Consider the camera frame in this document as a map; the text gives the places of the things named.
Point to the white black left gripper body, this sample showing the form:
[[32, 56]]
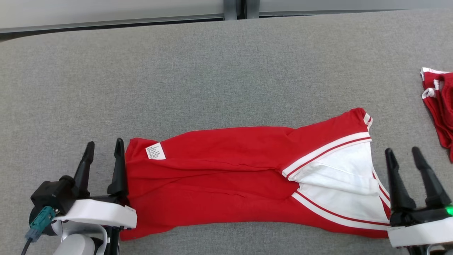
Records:
[[102, 212]]

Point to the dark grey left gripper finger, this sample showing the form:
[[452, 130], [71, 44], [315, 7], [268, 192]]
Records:
[[119, 173], [83, 177]]

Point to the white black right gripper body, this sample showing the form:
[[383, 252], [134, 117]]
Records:
[[421, 230]]

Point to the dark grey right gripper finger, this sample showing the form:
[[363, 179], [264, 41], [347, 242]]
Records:
[[433, 191], [398, 191]]

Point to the red and white shirt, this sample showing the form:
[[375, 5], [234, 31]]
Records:
[[212, 170]]

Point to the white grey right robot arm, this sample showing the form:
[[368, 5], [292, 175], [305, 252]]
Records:
[[439, 250]]

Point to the red shorts with white trim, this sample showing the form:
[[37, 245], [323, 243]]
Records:
[[444, 117]]

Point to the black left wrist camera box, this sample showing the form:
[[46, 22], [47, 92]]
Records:
[[49, 194]]

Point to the grey partition base rail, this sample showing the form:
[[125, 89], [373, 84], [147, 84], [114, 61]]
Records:
[[106, 23]]

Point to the grey metal partition post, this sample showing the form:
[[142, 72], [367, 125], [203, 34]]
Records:
[[230, 9]]

